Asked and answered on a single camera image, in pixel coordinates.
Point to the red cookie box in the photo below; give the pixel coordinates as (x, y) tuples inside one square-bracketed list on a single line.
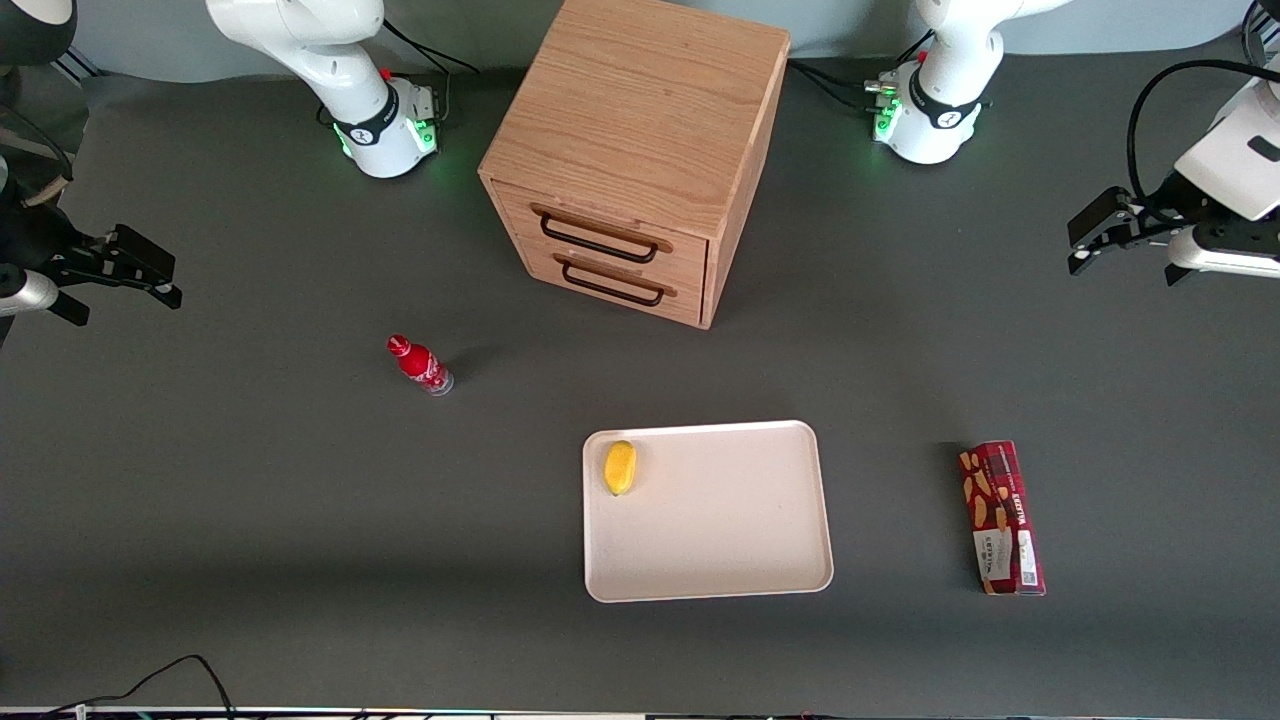
[(1005, 520)]

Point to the white rectangular tray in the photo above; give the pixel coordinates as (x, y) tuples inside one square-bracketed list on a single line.
[(710, 520)]

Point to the narrow wooden drawer front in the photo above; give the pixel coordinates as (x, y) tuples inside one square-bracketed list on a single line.
[(620, 300)]

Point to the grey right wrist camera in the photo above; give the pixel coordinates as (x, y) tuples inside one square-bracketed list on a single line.
[(30, 292)]

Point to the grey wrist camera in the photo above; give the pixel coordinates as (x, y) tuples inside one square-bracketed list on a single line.
[(1225, 258), (30, 292)]

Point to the red soda bottle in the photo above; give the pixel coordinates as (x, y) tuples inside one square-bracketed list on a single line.
[(420, 364)]

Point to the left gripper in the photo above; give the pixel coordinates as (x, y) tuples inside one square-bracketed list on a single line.
[(1165, 208)]

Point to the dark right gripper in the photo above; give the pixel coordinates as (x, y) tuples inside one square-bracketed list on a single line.
[(30, 237)]

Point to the wooden drawer cabinet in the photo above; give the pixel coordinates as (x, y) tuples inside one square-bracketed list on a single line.
[(640, 110)]

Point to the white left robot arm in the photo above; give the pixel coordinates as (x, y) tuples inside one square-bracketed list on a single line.
[(935, 120)]

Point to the wide wooden drawer front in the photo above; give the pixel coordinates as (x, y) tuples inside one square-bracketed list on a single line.
[(610, 215)]

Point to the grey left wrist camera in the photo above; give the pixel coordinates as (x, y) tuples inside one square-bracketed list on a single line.
[(1225, 258)]

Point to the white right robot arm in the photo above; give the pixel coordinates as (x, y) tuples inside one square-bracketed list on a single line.
[(370, 130)]

